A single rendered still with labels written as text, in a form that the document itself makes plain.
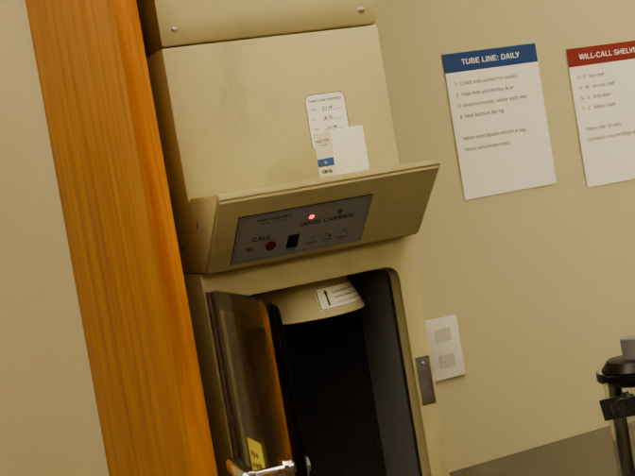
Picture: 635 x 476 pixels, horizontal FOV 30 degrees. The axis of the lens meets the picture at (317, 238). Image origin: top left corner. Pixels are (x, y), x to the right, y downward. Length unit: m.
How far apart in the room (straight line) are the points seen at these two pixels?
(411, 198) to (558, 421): 0.88
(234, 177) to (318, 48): 0.22
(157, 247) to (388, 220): 0.34
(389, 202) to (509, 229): 0.73
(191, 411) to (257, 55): 0.49
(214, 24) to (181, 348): 0.44
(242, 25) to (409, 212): 0.34
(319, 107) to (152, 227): 0.33
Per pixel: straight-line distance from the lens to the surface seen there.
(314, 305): 1.65
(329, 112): 1.65
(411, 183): 1.59
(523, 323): 2.31
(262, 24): 1.63
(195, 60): 1.59
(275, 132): 1.61
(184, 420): 1.48
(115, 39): 1.48
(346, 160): 1.56
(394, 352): 1.73
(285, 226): 1.53
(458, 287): 2.23
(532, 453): 2.27
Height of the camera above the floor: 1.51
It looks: 3 degrees down
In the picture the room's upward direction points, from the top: 9 degrees counter-clockwise
